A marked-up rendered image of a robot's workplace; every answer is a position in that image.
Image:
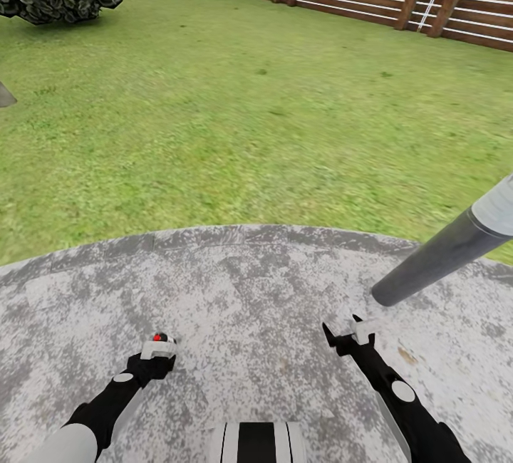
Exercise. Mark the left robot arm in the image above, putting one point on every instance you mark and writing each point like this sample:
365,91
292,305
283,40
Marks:
94,426

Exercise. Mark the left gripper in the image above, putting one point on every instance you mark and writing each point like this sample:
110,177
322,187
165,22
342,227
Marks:
156,368

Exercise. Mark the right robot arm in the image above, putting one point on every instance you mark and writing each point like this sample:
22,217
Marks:
420,437

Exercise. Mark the robot trunk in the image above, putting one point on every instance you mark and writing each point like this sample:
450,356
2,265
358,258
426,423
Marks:
256,442

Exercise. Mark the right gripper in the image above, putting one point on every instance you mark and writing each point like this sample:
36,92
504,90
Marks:
345,345

